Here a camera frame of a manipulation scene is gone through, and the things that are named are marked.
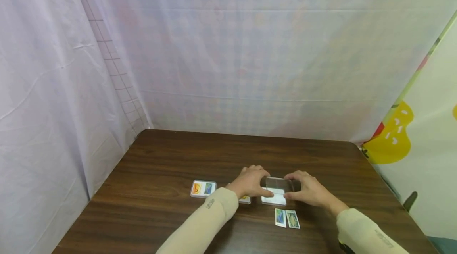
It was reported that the green fish picture card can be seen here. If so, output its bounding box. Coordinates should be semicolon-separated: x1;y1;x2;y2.
286;210;301;229

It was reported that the person's left forearm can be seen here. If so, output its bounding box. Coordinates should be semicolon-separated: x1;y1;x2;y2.
155;187;239;254

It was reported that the person's right hand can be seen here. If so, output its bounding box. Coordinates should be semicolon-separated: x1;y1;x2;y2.
283;171;349;217

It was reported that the blue fish picture card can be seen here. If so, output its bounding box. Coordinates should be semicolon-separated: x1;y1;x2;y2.
275;208;287;228

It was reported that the person's right forearm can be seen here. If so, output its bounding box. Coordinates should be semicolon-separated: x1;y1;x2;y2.
336;208;411;254

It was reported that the clear case with orange card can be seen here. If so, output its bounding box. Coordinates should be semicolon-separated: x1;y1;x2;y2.
190;180;217;198

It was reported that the person's left hand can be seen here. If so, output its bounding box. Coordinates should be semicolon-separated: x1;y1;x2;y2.
225;165;275;200

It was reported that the clear case with white cards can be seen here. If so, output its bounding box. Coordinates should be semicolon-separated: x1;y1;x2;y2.
261;187;287;206

